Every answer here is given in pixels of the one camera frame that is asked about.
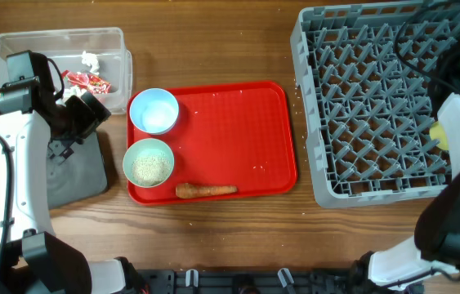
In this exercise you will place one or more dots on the orange carrot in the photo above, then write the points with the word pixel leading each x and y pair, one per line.
pixel 189 191

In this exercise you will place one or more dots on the grey dishwasher rack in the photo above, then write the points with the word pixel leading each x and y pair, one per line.
pixel 363 71

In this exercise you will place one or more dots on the clear plastic waste bin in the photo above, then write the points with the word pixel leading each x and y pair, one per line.
pixel 66 48

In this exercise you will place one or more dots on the red serving tray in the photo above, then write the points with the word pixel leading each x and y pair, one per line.
pixel 230 134

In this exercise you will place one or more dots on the light blue bowl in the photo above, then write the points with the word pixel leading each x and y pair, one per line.
pixel 154 111

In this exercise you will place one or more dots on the red snack wrapper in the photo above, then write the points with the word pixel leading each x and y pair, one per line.
pixel 81 82

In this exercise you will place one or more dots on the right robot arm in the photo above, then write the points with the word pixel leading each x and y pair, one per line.
pixel 434 248

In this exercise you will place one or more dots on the black tray bin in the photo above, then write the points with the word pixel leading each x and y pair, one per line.
pixel 75 171

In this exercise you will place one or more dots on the green bowl with rice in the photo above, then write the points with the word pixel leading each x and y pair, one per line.
pixel 148 163

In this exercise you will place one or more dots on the yellow plastic cup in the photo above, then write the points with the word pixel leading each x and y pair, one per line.
pixel 437 132

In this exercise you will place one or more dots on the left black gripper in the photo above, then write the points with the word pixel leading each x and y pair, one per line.
pixel 89 121

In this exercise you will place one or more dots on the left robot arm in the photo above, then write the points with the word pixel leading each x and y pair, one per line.
pixel 31 256

